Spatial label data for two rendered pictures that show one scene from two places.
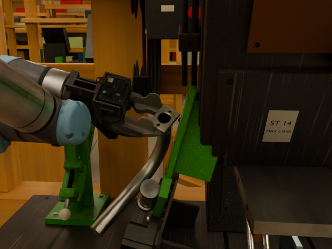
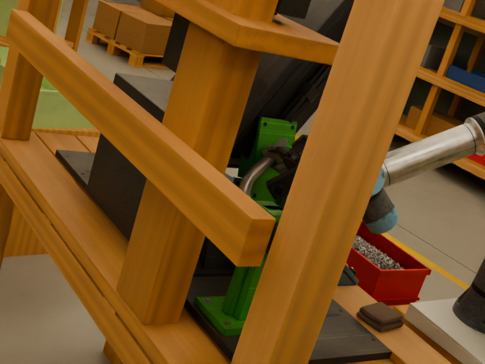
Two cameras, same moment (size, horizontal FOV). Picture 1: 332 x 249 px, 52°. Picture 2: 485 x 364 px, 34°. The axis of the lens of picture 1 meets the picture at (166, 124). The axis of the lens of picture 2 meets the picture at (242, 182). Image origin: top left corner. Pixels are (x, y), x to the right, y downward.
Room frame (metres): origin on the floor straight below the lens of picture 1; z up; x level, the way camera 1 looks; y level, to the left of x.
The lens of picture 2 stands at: (1.96, 1.33, 1.72)
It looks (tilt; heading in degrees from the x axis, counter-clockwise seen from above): 18 degrees down; 227
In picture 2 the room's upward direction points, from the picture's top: 18 degrees clockwise
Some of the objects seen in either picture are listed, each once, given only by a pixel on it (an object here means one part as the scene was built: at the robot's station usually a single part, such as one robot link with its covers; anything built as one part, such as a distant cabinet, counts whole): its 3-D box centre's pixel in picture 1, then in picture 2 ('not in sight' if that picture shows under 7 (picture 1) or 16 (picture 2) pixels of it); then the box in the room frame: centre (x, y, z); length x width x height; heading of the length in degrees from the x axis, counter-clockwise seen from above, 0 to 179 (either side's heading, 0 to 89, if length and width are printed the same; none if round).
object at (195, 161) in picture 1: (195, 137); (265, 156); (0.62, -0.06, 1.17); 0.13 x 0.12 x 0.20; 85
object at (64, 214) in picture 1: (66, 205); not in sight; (0.75, 0.24, 0.96); 0.06 x 0.03 x 0.06; 175
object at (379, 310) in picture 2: not in sight; (381, 316); (0.44, 0.32, 0.91); 0.10 x 0.08 x 0.03; 6
